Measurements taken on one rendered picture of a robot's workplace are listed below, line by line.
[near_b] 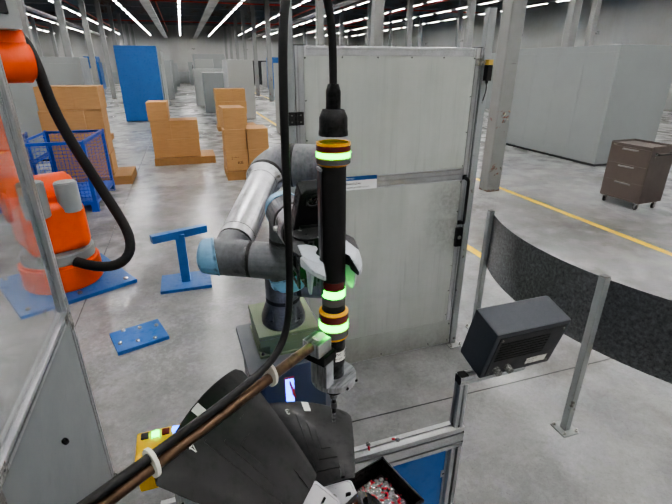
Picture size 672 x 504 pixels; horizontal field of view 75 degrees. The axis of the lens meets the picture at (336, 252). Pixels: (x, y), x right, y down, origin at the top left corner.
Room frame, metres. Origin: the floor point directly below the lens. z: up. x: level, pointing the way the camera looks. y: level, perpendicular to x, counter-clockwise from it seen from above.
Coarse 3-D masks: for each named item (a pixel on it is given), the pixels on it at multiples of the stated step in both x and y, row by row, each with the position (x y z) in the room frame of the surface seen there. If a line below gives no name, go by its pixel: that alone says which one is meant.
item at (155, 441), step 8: (144, 432) 0.83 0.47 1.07; (160, 432) 0.83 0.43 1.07; (144, 440) 0.80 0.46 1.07; (152, 440) 0.80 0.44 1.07; (160, 440) 0.80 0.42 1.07; (136, 448) 0.78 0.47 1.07; (144, 448) 0.78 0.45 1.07; (152, 448) 0.78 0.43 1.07; (136, 456) 0.75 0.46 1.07; (152, 480) 0.74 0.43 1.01; (144, 488) 0.73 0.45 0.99; (152, 488) 0.74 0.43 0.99
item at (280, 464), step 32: (224, 384) 0.58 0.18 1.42; (192, 416) 0.51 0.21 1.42; (256, 416) 0.56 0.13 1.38; (224, 448) 0.49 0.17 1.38; (256, 448) 0.51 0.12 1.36; (288, 448) 0.54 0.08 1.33; (160, 480) 0.42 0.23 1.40; (192, 480) 0.44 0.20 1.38; (224, 480) 0.46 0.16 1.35; (256, 480) 0.48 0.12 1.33; (288, 480) 0.49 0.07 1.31
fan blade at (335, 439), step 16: (288, 416) 0.75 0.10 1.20; (304, 416) 0.75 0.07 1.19; (320, 416) 0.77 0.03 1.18; (336, 416) 0.78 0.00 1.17; (304, 432) 0.71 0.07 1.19; (320, 432) 0.71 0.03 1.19; (336, 432) 0.72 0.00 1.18; (352, 432) 0.74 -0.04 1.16; (304, 448) 0.67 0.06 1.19; (320, 448) 0.67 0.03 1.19; (336, 448) 0.67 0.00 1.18; (352, 448) 0.68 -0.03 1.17; (320, 464) 0.63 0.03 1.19; (336, 464) 0.63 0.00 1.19; (352, 464) 0.64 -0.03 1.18; (320, 480) 0.59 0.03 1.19; (336, 480) 0.59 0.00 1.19
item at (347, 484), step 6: (348, 480) 0.60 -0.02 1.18; (330, 486) 0.59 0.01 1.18; (336, 486) 0.59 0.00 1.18; (342, 486) 0.59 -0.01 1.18; (348, 486) 0.59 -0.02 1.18; (336, 492) 0.57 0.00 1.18; (342, 492) 0.57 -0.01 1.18; (354, 492) 0.57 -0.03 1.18; (342, 498) 0.56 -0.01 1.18; (348, 498) 0.56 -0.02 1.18
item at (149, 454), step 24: (288, 0) 0.49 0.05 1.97; (336, 48) 0.56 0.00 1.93; (336, 72) 0.56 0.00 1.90; (288, 120) 0.49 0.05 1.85; (288, 144) 0.48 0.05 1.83; (288, 168) 0.48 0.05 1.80; (288, 192) 0.48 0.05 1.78; (288, 216) 0.48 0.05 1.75; (288, 240) 0.48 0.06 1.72; (288, 264) 0.48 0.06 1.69; (288, 288) 0.48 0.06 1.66; (288, 312) 0.48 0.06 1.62; (240, 384) 0.41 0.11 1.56; (216, 408) 0.38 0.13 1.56; (144, 456) 0.31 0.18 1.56; (120, 480) 0.29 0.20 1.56
